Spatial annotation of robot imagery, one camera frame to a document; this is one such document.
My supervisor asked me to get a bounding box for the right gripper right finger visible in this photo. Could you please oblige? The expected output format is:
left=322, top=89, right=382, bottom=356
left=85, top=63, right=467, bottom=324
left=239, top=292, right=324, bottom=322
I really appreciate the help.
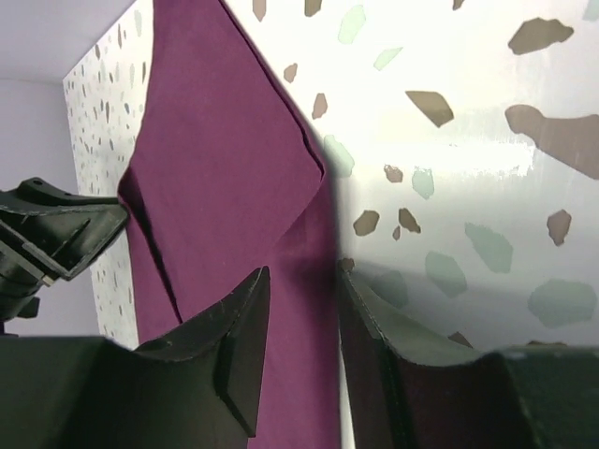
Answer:
left=338, top=263, right=598, bottom=448

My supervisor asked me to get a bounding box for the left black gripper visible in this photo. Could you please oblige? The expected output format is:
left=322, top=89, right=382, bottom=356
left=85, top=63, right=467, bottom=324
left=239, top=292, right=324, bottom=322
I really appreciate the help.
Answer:
left=1, top=178, right=128, bottom=335

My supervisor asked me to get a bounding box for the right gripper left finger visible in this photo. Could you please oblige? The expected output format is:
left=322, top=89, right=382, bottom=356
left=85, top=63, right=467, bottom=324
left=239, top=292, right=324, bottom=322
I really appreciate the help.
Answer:
left=1, top=268, right=270, bottom=448

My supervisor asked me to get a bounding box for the purple cloth mat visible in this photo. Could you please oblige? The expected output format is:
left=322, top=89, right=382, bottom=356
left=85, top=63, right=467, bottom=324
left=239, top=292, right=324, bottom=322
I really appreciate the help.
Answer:
left=118, top=1, right=341, bottom=448

